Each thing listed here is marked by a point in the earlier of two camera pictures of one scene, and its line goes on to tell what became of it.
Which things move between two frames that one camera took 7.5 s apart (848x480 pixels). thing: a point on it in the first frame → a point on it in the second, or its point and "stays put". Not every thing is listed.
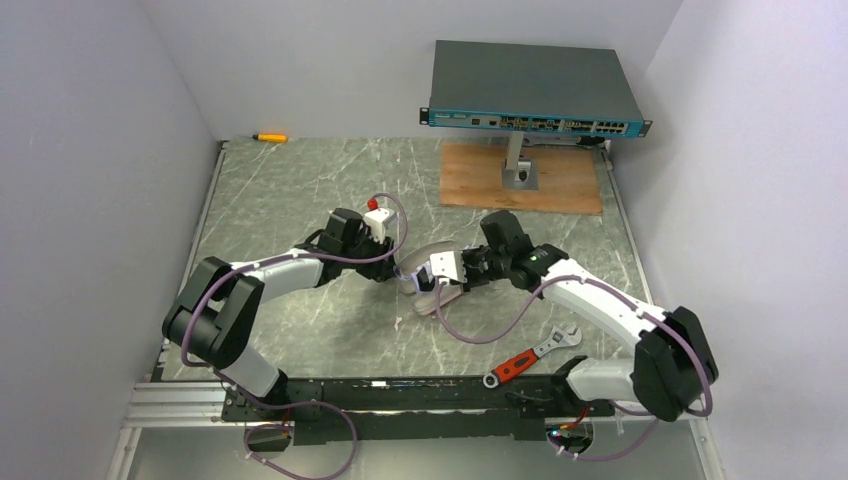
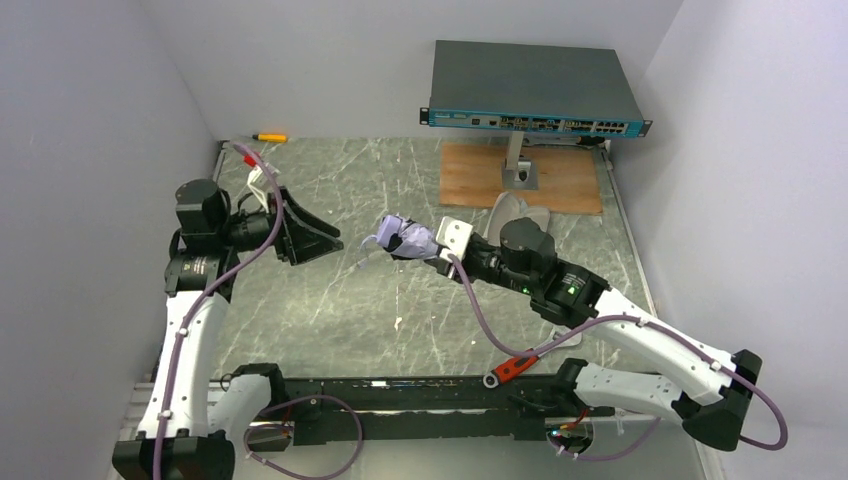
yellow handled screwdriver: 270,137 stays put
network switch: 535,88 stays put
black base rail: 387,411 stays put
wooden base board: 568,178 stays put
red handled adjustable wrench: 560,337 stays put
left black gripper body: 385,266 → 284,230
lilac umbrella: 414,277 → 417,239
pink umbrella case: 415,256 → 508,207
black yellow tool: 590,140 stays put
